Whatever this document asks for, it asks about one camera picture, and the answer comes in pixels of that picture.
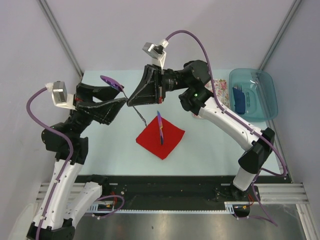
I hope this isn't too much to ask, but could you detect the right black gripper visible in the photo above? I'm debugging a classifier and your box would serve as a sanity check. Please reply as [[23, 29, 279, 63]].
[[126, 65, 190, 108]]

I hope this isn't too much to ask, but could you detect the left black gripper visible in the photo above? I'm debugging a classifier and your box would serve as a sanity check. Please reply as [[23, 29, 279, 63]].
[[66, 81, 128, 139]]

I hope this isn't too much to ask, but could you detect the iridescent knife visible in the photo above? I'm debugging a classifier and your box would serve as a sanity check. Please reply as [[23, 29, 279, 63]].
[[157, 111, 164, 145]]

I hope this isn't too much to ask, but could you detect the red paper napkin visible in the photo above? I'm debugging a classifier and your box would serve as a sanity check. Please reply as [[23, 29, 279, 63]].
[[136, 116, 185, 160]]

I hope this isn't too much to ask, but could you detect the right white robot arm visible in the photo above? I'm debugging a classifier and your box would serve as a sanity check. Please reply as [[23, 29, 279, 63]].
[[127, 60, 275, 201]]

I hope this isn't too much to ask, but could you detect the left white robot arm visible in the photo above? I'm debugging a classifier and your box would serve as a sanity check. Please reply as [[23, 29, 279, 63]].
[[26, 81, 127, 240]]

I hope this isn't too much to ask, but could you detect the blue napkin roll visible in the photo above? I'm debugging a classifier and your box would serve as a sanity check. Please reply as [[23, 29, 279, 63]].
[[232, 84, 246, 115]]

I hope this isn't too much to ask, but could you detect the floral tray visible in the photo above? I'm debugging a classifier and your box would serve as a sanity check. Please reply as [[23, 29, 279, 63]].
[[191, 79, 230, 119]]

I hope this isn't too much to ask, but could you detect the teal plastic bin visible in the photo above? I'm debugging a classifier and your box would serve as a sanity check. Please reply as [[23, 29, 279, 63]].
[[228, 68, 279, 122]]

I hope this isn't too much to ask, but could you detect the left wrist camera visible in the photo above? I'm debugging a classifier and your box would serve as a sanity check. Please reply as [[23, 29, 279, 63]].
[[45, 81, 76, 110]]

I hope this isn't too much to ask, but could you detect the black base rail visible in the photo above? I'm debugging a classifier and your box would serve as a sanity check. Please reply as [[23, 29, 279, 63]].
[[51, 175, 292, 211]]

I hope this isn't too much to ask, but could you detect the white cable duct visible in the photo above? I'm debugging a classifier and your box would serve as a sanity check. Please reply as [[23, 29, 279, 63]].
[[84, 201, 238, 215]]

